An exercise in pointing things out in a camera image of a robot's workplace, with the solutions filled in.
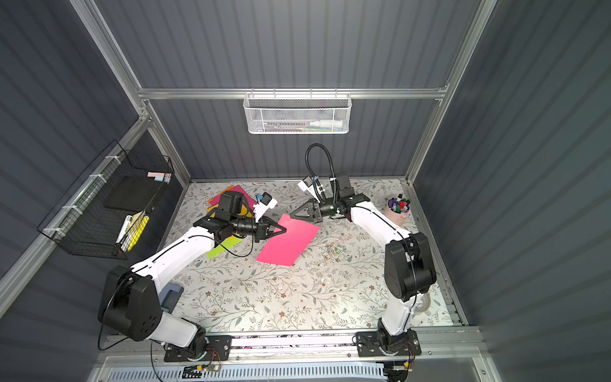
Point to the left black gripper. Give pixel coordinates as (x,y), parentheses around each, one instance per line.
(262,228)

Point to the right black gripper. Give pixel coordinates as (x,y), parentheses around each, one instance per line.
(317,209)

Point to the magenta paper sheet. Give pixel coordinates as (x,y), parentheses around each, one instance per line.
(248,199)
(284,249)

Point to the yellow paper sheet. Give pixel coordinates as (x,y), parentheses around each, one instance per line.
(244,211)

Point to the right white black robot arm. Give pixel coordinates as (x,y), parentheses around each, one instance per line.
(408,268)

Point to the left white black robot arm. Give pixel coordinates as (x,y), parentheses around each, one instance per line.
(130,304)

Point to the lime green paper sheet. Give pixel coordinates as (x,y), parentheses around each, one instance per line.
(220,248)

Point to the cup of coloured markers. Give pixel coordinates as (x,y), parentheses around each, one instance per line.
(397,209)

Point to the white marker in basket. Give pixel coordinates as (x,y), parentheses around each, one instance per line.
(326,125)

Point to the grey blue stapler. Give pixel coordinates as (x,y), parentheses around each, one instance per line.
(169,297)

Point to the pink sticky notes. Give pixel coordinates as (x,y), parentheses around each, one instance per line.
(160,176)

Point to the clear tape roll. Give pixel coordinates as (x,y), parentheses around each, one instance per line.
(423,304)

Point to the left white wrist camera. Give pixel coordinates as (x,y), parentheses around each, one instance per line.
(263,203)

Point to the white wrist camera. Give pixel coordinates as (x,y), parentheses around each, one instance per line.
(312,186)
(263,203)

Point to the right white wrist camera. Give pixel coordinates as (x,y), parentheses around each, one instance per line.
(312,186)

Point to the white wire mesh basket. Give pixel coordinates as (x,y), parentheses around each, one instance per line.
(287,113)

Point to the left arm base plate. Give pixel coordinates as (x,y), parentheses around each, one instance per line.
(202,349)

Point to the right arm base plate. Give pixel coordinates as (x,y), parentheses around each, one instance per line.
(379,344)

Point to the black wire wall basket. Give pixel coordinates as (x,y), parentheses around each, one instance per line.
(88,223)

